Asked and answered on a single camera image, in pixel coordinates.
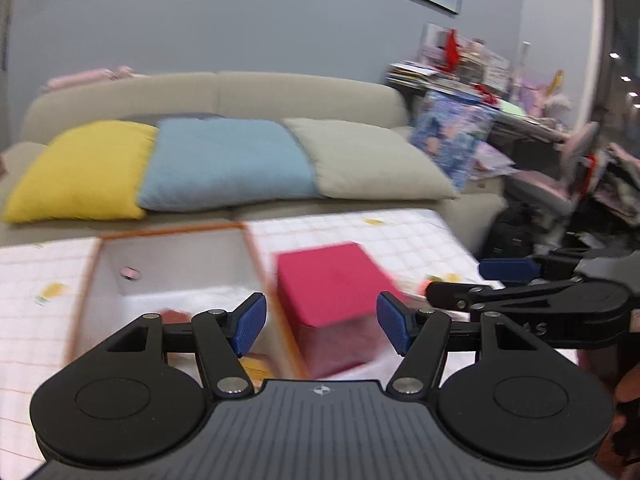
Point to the white fluffy toy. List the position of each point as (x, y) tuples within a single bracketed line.
[(556, 107)]

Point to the red hanging ornament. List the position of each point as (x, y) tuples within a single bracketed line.
[(452, 50)]

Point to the orange-edged white cardboard box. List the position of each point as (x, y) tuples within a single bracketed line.
[(175, 260)]

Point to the pink grey desk chair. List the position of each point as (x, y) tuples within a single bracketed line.
[(545, 190)]

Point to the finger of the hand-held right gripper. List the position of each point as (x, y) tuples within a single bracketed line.
[(465, 295), (507, 269)]

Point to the light blue pillow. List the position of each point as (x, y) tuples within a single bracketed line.
[(225, 160)]

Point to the blue patterned bag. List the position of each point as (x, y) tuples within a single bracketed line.
[(450, 130)]

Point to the red-lidded clear storage box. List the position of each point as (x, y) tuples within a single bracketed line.
[(325, 280)]

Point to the pink backpack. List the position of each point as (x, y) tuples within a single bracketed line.
[(532, 97)]

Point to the stack of books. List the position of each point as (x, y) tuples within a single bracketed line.
[(415, 75)]

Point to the white study desk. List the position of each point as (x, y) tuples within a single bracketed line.
[(525, 125)]

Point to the white checkered tablecloth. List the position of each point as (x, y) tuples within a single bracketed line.
[(400, 230)]

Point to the grey-green pillow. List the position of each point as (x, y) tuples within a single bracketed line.
[(370, 160)]

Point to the yellow pillow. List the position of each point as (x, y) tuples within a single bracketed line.
[(85, 170)]

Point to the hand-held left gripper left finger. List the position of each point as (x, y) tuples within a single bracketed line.
[(248, 322)]

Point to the small pink round sticker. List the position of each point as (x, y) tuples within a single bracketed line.
[(131, 272)]

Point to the pink plush toy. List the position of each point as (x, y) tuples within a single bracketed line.
[(85, 78)]

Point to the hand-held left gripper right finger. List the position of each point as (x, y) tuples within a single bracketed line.
[(395, 322)]

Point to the beige sofa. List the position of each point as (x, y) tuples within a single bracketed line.
[(300, 95)]

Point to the black backpack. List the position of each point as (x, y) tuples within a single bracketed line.
[(510, 235)]

